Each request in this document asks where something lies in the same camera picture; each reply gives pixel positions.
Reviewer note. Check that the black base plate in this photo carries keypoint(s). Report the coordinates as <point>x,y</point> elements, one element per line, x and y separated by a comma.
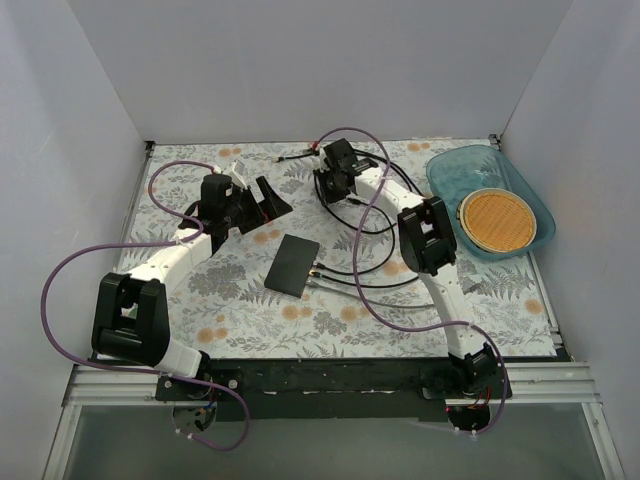
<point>335,388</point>

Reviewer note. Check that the black network switch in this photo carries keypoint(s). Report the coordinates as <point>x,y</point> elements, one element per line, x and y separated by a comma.
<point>290,268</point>

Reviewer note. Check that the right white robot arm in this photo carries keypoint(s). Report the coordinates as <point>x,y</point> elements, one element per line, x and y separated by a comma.
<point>427,246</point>

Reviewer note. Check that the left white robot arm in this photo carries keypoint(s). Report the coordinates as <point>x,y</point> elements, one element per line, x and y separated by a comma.
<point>131,320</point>

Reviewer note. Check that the round woven bamboo basket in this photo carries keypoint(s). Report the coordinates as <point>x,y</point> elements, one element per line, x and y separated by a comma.
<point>497,220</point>

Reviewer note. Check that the aluminium frame rail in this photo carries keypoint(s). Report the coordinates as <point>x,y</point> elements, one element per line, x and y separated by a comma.
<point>332,419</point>

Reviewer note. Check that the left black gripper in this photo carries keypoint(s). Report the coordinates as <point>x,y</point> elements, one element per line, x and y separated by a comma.
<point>252,206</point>

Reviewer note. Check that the teal plastic tray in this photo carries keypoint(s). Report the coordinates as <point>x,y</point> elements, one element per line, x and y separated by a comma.
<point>456,173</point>

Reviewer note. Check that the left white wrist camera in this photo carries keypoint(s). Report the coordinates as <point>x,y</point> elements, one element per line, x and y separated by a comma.
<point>235,171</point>

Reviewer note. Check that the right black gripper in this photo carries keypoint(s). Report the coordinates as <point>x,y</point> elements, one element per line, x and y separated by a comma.
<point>327,181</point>

